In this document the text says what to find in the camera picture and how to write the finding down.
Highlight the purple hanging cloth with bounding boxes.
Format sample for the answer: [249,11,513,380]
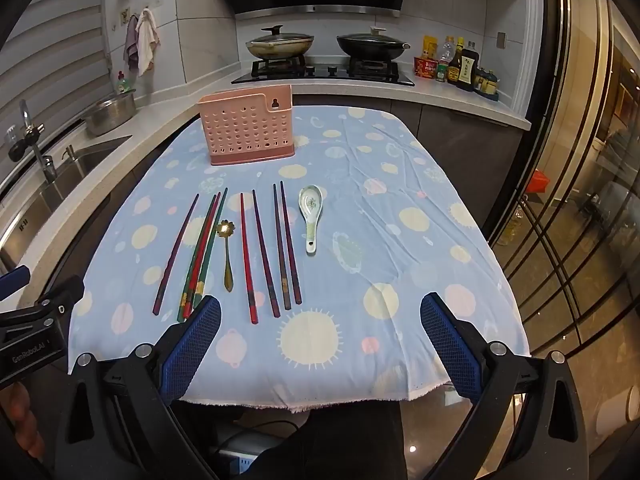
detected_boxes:
[123,15,140,72]

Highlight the white power strip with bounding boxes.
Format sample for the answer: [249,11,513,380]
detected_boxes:
[210,430,281,480]

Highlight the chrome kitchen faucet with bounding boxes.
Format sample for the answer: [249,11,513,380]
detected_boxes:
[18,100,57,184]

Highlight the dark base cabinet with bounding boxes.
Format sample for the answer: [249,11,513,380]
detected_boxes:
[292,95,523,241]

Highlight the white ceramic soup spoon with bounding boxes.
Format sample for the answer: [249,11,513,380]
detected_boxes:
[298,185,323,256]

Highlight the brown chopstick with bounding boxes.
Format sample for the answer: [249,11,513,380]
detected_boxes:
[272,183,292,311]
[279,180,303,306]

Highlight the brown sauce bottle yellow cap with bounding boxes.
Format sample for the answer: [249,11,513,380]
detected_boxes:
[447,37,466,85]

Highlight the red seasoning tub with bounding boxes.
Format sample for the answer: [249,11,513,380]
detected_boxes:
[413,56,440,80]

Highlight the cream wok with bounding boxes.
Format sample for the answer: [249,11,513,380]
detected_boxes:
[245,35,316,61]

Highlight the blue dotted tablecloth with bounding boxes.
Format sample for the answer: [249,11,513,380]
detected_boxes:
[67,105,531,409]

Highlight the striped window blind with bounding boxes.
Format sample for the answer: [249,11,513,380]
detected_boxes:
[0,0,132,173]

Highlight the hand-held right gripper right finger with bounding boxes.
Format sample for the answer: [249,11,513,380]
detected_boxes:
[420,291,592,480]

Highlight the stainless steel sink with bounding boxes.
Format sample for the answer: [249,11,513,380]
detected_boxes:
[0,135,134,273]

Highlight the black gas cooktop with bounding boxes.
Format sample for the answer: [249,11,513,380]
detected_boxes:
[231,57,416,87]

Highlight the green chopstick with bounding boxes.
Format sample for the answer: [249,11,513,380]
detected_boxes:
[176,194,217,324]
[190,188,229,312]

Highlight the glass sliding door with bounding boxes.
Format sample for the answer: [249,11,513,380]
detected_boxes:
[487,0,640,480]

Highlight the person's dark clothing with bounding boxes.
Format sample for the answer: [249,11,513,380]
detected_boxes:
[257,400,403,480]

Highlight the glass lid of black wok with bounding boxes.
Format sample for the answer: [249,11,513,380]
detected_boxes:
[337,26,406,47]

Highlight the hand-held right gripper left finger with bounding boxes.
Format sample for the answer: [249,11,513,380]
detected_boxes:
[54,294,223,480]

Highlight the person's left hand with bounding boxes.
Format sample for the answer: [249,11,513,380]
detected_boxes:
[0,382,45,461]

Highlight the dark soy sauce bottle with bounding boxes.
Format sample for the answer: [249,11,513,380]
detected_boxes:
[457,41,481,92]

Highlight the pink plastic utensil holder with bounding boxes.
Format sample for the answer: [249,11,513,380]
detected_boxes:
[198,84,296,167]

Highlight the glass lid of cream wok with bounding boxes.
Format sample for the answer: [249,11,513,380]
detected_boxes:
[247,26,315,47]

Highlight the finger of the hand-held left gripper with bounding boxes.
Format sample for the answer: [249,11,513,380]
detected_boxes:
[0,276,85,335]
[0,266,31,302]

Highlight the black wok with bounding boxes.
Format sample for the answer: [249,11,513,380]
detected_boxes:
[336,35,411,64]

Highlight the gold flower spoon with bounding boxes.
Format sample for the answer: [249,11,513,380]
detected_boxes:
[216,218,236,292]

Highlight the white hanging towel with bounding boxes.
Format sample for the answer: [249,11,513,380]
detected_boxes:
[135,8,160,77]

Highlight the red chopstick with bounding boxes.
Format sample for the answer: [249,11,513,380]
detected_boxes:
[239,192,258,324]
[183,191,222,319]

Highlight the stainless steel bowl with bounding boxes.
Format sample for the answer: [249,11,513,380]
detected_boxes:
[82,89,138,137]

